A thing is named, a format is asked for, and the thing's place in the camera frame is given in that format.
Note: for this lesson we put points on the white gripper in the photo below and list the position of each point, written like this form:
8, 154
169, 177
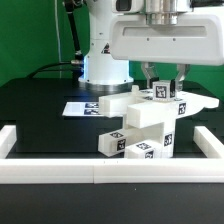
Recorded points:
196, 39

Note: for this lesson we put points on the white chair back frame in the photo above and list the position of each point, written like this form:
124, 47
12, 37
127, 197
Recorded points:
139, 110

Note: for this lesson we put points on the white chair seat plate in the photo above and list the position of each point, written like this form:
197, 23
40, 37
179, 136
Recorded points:
162, 133

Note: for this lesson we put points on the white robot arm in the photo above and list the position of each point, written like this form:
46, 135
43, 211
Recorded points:
101, 70

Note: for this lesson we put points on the white marker sheet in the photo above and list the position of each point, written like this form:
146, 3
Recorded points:
75, 109

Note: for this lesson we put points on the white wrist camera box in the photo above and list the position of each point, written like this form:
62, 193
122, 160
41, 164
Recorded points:
127, 6

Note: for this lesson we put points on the black camera stand pole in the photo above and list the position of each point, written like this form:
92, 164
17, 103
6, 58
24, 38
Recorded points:
70, 6

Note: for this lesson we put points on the white U-shaped fence frame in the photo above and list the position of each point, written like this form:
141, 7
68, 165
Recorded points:
96, 171

